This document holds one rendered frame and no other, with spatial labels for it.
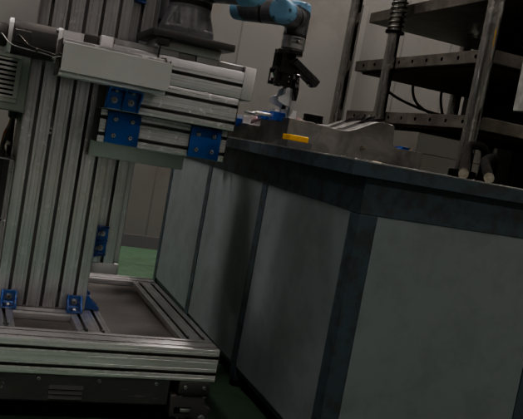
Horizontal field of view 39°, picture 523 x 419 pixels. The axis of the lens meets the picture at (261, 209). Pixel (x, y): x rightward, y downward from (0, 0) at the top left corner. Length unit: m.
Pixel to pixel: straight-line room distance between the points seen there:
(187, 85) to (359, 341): 0.80
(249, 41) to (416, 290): 3.31
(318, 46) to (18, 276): 3.41
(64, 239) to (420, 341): 1.02
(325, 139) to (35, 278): 0.98
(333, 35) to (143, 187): 1.65
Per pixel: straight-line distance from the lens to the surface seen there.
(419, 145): 3.21
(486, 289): 2.04
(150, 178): 4.83
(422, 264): 1.91
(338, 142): 2.43
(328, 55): 5.22
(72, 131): 2.16
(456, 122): 3.01
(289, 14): 2.31
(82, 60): 1.85
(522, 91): 2.84
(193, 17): 2.04
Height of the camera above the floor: 0.79
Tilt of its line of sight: 5 degrees down
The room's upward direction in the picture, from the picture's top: 10 degrees clockwise
